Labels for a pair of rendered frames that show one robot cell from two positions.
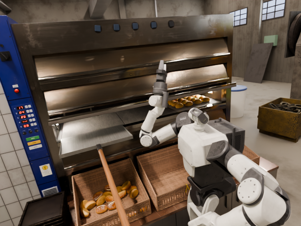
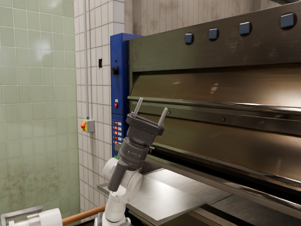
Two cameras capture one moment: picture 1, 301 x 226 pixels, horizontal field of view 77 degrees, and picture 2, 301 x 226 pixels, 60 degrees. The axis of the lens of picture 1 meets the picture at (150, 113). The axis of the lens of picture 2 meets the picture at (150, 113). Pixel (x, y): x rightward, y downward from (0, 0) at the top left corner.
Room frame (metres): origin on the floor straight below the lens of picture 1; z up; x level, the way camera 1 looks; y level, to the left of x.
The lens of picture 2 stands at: (0.99, -0.87, 1.81)
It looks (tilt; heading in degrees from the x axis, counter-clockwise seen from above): 6 degrees down; 71
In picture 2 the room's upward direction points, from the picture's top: straight up
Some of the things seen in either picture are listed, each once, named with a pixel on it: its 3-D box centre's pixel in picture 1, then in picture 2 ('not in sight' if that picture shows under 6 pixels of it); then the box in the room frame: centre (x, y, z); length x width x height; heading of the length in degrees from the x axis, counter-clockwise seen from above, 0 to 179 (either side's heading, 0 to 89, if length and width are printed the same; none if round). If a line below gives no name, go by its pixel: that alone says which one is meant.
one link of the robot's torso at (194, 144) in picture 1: (209, 149); not in sight; (0.94, -0.31, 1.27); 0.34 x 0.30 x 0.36; 13
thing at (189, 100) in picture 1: (181, 97); not in sight; (2.38, -0.43, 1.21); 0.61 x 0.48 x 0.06; 20
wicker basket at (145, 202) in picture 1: (109, 193); not in sight; (1.31, 0.42, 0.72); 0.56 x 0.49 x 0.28; 111
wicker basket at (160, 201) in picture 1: (172, 171); not in sight; (1.52, -0.15, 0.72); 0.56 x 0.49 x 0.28; 110
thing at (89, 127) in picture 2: not in sight; (88, 125); (1.21, 1.36, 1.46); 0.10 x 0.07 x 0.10; 110
